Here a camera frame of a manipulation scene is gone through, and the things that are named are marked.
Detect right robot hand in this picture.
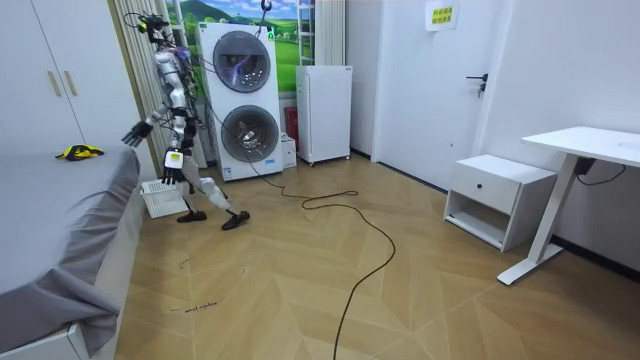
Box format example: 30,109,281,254
120,119,155,149

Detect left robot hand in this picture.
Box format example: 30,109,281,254
160,148,188,186

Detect white laundry basket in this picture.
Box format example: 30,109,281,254
139,178,191,220

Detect robot legs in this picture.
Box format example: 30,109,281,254
174,148,251,232

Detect beige curtain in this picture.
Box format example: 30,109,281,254
106,0,175,169

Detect yellow and black cloth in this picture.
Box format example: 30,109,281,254
54,143,106,162

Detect robot body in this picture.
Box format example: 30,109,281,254
123,10,201,151

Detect white wardrobe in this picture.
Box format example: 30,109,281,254
0,0,159,182

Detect white washing machine tower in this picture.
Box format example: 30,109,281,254
195,20,285,183

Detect small white box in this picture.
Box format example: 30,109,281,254
279,131,299,170

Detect red box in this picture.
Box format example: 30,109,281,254
283,105,300,144

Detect grey bed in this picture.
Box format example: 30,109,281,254
0,144,147,360

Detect white small fridge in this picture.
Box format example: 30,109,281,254
295,64,354,168

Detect white curtain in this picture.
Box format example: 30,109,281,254
314,0,347,67

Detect white door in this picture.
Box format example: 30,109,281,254
371,0,507,192

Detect white and yellow paper sign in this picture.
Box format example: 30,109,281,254
424,0,459,33

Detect white nightstand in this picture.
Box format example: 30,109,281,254
442,153,558,253

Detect black power adapter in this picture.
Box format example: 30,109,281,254
573,156,597,177

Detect white desk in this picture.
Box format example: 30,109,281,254
496,125,640,287

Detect landscape wall poster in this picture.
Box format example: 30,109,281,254
166,0,317,94

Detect white ladder frame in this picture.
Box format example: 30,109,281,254
296,0,317,67

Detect black floor cable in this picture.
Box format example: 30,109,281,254
199,89,398,360

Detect black door handle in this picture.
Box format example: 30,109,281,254
465,73,490,99

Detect black adapter cable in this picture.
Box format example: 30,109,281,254
574,163,628,188

